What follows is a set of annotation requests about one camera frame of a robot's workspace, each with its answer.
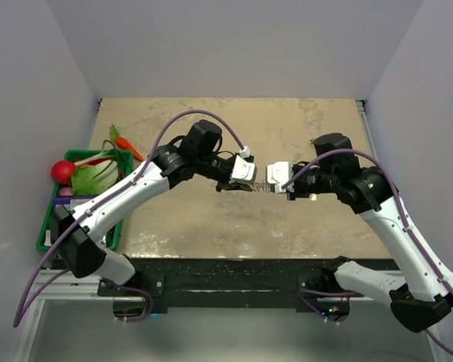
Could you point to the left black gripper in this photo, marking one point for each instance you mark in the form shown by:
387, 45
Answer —
227, 185

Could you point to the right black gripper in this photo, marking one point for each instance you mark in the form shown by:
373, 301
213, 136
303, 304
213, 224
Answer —
297, 192

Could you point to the metal disc with keyrings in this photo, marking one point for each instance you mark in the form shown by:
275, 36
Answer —
263, 187

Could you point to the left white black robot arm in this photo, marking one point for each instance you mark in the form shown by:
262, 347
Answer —
76, 233

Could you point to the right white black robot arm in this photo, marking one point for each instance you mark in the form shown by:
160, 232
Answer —
423, 295

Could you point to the orange toy carrot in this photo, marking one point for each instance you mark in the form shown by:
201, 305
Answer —
123, 143

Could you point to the toy bok choy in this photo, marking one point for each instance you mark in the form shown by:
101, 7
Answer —
98, 173

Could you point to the pink toy onion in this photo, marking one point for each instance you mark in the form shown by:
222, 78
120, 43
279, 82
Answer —
65, 192

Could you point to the red toy radish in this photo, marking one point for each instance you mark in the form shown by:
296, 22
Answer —
63, 171

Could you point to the purple box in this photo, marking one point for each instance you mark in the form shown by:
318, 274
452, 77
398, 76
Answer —
69, 202

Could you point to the green plastic crate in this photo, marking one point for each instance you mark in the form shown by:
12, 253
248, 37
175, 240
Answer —
125, 161

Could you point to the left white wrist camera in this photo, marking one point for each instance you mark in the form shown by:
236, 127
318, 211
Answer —
243, 172

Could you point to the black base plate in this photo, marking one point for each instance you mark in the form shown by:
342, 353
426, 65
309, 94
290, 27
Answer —
225, 283

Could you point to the aluminium rail frame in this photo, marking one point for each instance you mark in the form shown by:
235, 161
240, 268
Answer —
64, 288

